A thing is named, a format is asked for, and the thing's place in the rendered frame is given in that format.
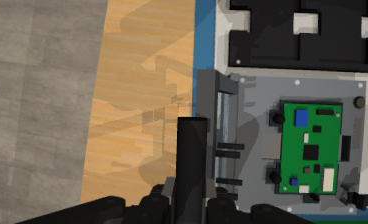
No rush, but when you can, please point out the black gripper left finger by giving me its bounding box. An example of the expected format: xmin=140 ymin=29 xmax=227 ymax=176
xmin=15 ymin=177 xmax=177 ymax=224

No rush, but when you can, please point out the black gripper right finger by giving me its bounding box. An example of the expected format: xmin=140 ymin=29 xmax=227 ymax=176
xmin=201 ymin=178 xmax=315 ymax=224

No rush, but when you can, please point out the green circuit board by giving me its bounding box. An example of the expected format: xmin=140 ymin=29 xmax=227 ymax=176
xmin=279 ymin=103 xmax=342 ymax=193

